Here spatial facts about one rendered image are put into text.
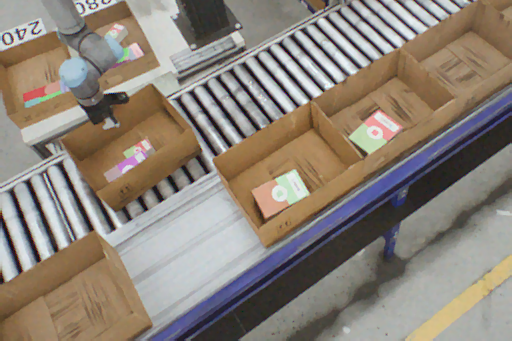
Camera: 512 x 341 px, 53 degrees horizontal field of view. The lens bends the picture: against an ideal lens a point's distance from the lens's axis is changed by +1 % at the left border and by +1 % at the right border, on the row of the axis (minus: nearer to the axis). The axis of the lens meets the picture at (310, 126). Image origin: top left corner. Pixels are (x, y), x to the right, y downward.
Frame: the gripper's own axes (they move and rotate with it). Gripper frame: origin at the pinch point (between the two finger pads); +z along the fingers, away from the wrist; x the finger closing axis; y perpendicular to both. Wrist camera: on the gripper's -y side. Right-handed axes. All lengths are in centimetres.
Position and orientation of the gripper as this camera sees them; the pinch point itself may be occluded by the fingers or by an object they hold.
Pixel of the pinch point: (116, 120)
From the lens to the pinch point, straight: 211.9
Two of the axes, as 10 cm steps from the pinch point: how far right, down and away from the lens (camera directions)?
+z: 0.1, 4.8, 8.8
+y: -8.2, 5.1, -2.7
